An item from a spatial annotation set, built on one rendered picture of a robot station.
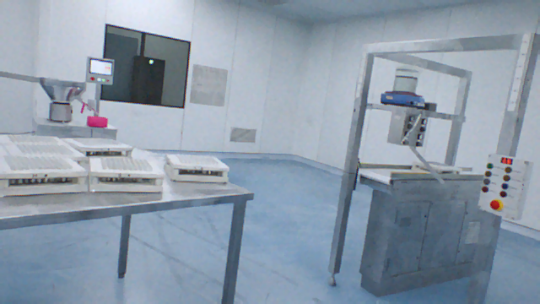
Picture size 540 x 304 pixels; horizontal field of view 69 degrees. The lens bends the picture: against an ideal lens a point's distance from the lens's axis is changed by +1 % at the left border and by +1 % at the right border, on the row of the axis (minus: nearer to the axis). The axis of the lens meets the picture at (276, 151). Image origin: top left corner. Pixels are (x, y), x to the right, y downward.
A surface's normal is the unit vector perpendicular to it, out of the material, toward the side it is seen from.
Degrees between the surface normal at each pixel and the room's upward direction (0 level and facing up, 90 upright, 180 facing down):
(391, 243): 90
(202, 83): 90
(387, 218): 90
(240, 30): 90
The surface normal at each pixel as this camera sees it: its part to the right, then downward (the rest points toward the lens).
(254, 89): 0.58, 0.18
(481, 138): -0.80, -0.04
